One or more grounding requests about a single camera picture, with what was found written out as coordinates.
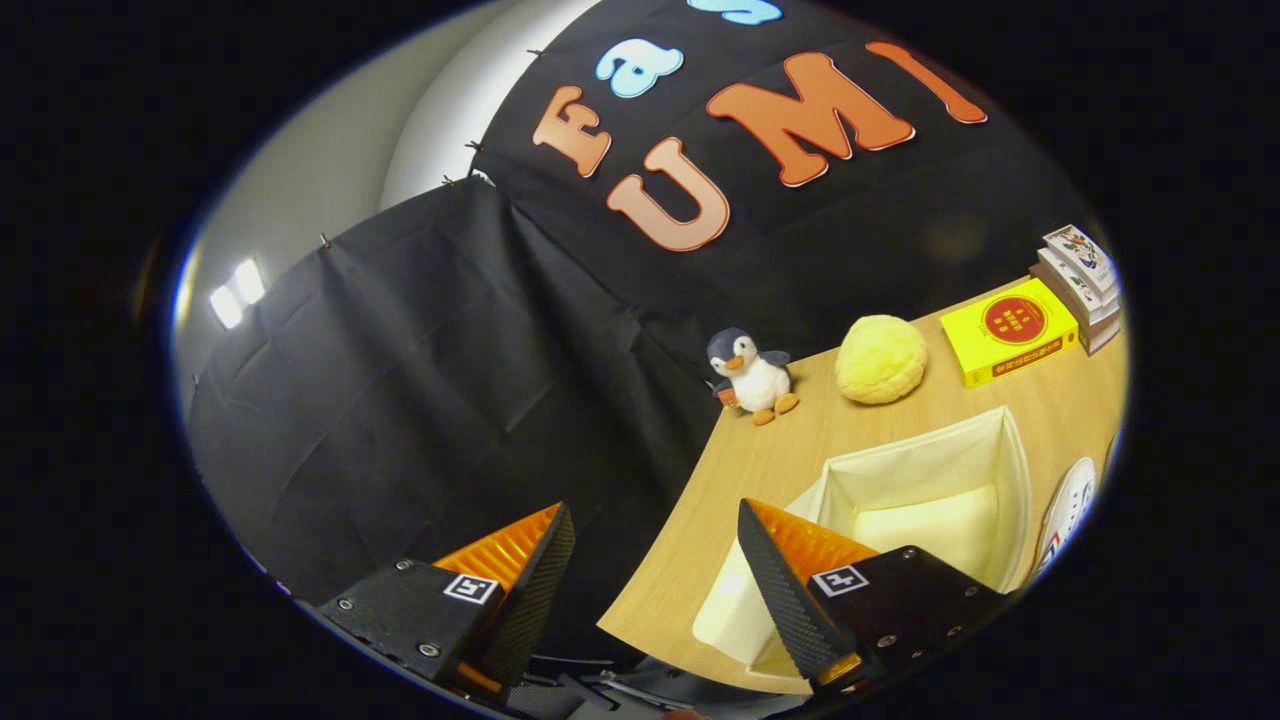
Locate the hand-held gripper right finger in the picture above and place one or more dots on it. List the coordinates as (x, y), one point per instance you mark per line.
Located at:
(785, 600)

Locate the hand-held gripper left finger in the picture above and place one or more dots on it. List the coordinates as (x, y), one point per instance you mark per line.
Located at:
(530, 600)

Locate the cream fabric storage box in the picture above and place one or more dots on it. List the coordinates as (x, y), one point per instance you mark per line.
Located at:
(930, 520)

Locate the white canvas shoe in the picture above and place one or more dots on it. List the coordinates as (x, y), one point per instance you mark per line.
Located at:
(1068, 510)

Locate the penguin plush toy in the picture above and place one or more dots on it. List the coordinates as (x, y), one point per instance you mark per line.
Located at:
(760, 380)

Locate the black backdrop cloth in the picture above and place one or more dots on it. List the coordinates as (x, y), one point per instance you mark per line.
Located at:
(400, 400)

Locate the yellow plush ball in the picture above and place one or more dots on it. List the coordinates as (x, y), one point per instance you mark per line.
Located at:
(880, 360)

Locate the yellow book with red circle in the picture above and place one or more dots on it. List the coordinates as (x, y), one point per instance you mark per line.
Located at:
(1010, 330)

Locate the white ceiling light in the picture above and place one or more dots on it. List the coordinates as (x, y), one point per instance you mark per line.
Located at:
(237, 295)

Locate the white book with green print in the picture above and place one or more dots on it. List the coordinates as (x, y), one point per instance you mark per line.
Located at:
(1068, 280)

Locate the white illustrated cover book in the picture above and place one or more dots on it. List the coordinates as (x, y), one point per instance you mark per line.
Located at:
(1082, 255)

